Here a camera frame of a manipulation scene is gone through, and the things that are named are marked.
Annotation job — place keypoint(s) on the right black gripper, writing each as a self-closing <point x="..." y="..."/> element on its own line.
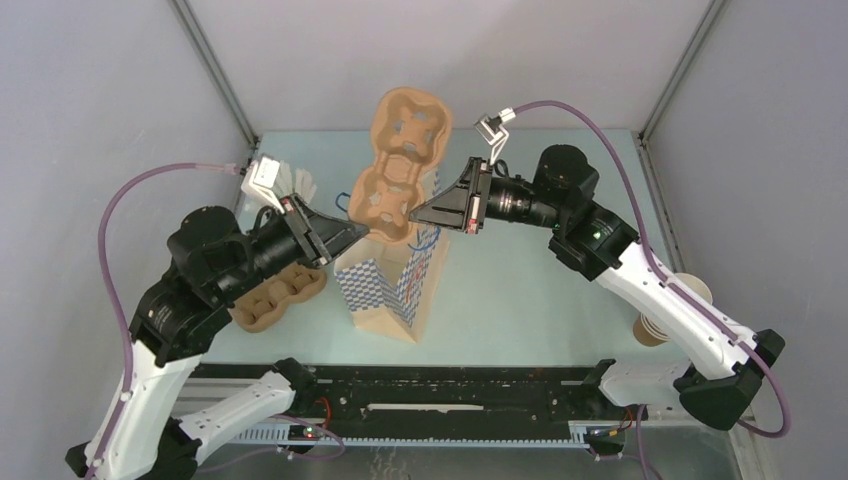
<point x="457" y="207"/>

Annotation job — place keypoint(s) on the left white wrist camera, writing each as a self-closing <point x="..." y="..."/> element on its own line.
<point x="259" y="181"/>

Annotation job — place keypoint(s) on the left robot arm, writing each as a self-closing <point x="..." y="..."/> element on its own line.
<point x="213" y="264"/>

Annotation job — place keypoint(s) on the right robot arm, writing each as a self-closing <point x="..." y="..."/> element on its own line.
<point x="726" y="361"/>

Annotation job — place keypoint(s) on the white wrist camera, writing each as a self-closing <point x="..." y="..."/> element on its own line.
<point x="493" y="131"/>
<point x="259" y="181"/>

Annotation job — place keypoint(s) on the stack of paper cups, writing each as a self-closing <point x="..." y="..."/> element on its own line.
<point x="658" y="327"/>

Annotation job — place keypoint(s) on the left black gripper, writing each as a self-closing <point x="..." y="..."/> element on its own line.
<point x="335" y="233"/>

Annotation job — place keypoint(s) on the checkered paper takeout bag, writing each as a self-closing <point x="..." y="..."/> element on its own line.
<point x="389" y="278"/>

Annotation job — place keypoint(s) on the single cardboard cup carrier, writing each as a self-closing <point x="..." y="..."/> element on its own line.
<point x="409" y="136"/>

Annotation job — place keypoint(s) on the brown cardboard cup carrier stack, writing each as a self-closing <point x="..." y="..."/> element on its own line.
<point x="267" y="303"/>

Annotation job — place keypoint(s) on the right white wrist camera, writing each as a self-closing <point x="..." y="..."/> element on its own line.
<point x="493" y="131"/>

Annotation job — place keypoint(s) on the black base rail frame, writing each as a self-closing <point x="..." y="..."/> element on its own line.
<point x="487" y="407"/>

